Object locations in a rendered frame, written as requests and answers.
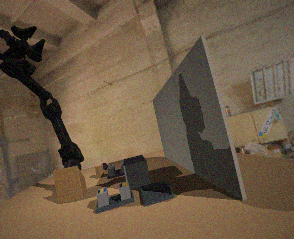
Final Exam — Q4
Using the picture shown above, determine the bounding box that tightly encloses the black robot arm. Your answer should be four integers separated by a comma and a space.
0, 29, 84, 170

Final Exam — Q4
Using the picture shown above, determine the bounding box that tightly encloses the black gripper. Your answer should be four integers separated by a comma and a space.
9, 25, 45, 62

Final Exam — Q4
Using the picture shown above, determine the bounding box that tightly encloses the grey flat panel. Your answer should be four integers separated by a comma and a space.
152, 35, 247, 201

